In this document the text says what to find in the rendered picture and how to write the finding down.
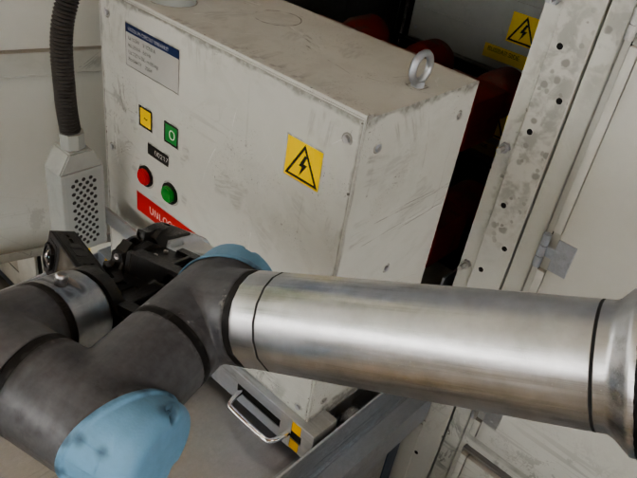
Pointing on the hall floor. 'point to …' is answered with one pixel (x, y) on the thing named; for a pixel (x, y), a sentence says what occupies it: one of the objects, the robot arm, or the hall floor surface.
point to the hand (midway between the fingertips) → (196, 248)
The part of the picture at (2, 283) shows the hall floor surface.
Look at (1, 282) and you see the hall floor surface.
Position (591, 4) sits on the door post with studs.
